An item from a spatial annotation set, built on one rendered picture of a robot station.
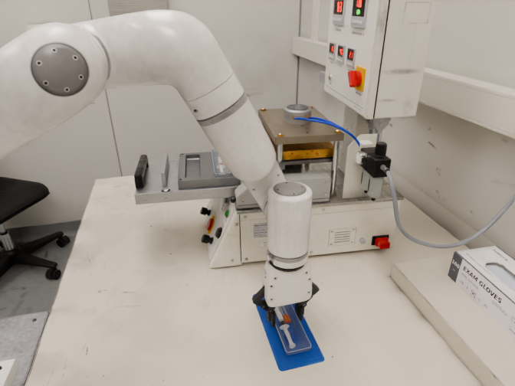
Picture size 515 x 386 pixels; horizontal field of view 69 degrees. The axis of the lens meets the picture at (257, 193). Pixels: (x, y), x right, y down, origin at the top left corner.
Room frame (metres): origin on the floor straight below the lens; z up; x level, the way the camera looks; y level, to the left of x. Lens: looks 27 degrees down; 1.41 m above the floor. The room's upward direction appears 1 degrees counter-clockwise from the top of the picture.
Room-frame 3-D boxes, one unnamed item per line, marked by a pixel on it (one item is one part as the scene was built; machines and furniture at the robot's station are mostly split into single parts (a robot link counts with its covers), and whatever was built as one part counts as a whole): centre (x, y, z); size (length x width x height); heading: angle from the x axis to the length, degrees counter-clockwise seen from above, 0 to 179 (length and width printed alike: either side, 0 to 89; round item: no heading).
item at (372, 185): (0.83, -0.27, 1.05); 0.15 x 0.05 x 0.15; 9
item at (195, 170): (0.99, 0.14, 0.98); 0.20 x 0.17 x 0.03; 9
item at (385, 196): (1.04, -0.15, 0.93); 0.46 x 0.35 x 0.01; 99
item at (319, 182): (0.88, -0.06, 0.96); 0.26 x 0.05 x 0.07; 99
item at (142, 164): (0.96, 0.32, 0.99); 0.15 x 0.02 x 0.04; 9
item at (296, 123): (1.02, -0.15, 1.08); 0.31 x 0.24 x 0.13; 9
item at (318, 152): (1.02, -0.11, 1.07); 0.22 x 0.17 x 0.10; 9
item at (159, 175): (0.99, 0.19, 0.97); 0.30 x 0.22 x 0.08; 99
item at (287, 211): (0.63, -0.06, 1.03); 0.09 x 0.08 x 0.13; 13
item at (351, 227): (1.01, -0.11, 0.84); 0.53 x 0.37 x 0.17; 99
